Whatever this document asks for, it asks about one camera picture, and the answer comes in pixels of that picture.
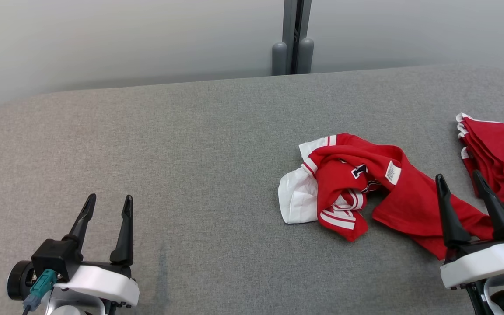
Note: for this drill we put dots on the grey fabric padded surface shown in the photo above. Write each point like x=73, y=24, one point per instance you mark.
x=190, y=153

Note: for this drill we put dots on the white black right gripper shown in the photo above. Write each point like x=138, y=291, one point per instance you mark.
x=484, y=264

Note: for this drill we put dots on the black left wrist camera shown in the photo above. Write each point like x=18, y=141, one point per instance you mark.
x=50, y=258

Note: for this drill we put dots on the red shorts with white stripe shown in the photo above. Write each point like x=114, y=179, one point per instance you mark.
x=501, y=157

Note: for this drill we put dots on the red white sports jersey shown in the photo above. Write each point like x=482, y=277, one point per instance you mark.
x=409, y=197

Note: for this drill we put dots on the grey partition post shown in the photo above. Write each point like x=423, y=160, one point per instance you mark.
x=295, y=35

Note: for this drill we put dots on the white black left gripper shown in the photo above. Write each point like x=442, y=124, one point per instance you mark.
x=103, y=282

